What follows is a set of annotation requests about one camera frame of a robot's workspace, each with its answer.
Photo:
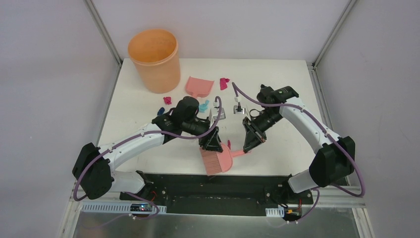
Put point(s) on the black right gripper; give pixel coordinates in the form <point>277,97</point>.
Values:
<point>253,139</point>

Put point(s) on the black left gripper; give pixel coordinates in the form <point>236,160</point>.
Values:
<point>207,135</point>

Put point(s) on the pink hand brush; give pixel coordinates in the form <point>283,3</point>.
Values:
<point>219,162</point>

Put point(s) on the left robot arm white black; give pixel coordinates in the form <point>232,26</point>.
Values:
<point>96,167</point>

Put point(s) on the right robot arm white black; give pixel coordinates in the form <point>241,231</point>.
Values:
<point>334,154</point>

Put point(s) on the light blue paper scrap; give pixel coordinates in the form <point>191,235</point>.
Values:
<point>204,106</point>

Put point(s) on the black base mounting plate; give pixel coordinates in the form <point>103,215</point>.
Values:
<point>219,195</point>

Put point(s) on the pink plastic dustpan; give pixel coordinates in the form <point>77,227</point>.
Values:
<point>197,87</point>

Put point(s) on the magenta paper scrap top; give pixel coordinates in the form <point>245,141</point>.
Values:
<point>223,83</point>

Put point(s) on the dark blue paper scrap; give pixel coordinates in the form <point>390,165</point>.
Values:
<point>161,111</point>

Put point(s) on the small magenta paper scrap left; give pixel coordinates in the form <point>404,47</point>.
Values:
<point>167,100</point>

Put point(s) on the orange plastic bin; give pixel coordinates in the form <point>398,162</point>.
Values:
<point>154,53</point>

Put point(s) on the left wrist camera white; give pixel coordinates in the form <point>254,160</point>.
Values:
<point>216,112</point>

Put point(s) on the right white slotted cable duct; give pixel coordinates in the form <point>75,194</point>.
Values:
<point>275,212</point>

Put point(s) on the white slotted cable duct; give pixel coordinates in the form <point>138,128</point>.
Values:
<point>275,212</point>
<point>118,208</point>

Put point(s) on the left white slotted cable duct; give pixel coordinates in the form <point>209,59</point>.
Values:
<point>118,208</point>

